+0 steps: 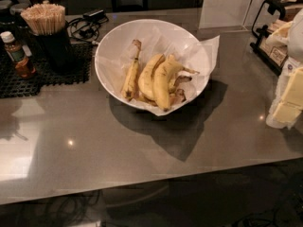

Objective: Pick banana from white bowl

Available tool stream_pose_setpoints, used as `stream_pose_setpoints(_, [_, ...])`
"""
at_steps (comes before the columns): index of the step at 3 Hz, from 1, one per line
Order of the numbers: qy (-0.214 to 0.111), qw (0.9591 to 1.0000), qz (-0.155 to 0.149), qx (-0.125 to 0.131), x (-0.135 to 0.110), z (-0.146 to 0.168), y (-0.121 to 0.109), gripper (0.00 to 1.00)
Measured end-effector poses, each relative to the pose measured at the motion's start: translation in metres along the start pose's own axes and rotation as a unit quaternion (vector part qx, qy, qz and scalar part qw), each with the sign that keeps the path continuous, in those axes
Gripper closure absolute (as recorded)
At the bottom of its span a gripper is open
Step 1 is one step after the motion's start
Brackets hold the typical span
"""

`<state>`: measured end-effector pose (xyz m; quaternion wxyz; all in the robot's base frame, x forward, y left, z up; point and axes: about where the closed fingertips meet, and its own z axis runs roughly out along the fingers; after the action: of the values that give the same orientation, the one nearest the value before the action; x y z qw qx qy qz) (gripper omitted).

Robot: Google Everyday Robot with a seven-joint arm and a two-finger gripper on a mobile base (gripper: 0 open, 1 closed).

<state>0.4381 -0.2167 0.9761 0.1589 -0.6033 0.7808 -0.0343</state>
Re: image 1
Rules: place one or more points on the yellow banana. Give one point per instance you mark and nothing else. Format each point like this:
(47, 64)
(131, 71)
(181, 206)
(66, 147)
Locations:
(130, 84)
(145, 78)
(161, 78)

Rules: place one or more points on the white bowl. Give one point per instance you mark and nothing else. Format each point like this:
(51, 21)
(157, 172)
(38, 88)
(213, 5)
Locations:
(116, 44)

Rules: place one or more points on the white paper liner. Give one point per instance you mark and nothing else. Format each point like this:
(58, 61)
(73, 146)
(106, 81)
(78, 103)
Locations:
(195, 54)

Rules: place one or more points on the black power adapter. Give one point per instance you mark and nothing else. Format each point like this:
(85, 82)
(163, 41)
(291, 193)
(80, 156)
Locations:
(95, 14)

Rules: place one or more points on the black cup holder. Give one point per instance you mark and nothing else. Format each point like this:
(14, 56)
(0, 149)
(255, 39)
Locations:
(58, 50)

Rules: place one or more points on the wooden stir sticks bundle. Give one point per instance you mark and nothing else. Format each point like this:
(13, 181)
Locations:
(45, 19)

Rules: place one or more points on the black rubber grid mat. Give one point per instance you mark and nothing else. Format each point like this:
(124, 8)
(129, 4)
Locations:
(13, 86)

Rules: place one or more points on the small brown sauce bottle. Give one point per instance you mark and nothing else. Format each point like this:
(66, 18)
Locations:
(21, 62)

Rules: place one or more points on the dark lidded jar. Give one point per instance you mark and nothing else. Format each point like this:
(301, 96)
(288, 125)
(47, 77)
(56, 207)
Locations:
(10, 13)

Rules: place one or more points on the black wire condiment rack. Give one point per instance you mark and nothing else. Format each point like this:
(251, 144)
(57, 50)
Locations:
(271, 16)

